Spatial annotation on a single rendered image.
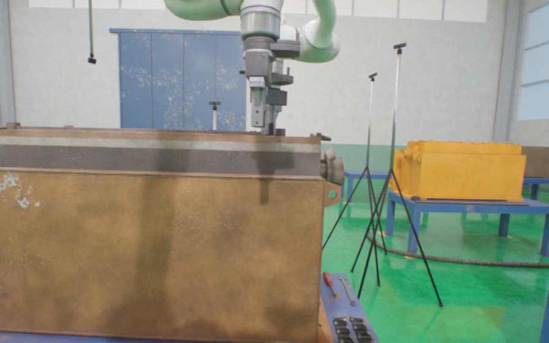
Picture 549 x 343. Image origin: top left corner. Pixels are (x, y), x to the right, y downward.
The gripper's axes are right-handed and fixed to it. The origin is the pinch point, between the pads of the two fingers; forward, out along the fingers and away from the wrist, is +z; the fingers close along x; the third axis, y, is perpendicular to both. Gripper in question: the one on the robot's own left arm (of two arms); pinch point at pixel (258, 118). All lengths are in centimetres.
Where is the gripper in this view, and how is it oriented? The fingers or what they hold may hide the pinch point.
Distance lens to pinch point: 66.1
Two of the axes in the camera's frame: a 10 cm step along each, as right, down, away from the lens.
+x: -0.4, 1.2, -9.9
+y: -10.0, -0.3, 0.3
